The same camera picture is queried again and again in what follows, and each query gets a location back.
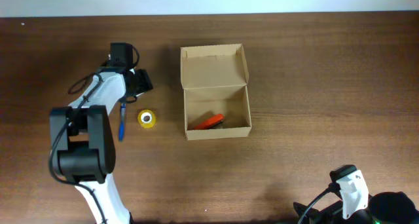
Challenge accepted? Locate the yellow tape roll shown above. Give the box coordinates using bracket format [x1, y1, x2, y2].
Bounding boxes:
[137, 109, 156, 129]

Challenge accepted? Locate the brown cardboard box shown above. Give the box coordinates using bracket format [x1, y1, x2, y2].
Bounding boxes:
[180, 44, 252, 141]

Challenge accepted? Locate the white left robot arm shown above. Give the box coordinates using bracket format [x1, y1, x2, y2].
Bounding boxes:
[48, 43, 153, 223]

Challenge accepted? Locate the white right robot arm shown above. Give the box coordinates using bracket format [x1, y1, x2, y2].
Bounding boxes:
[293, 164, 418, 224]

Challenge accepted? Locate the blue pen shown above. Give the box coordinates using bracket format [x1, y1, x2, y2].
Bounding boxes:
[118, 103, 126, 142]

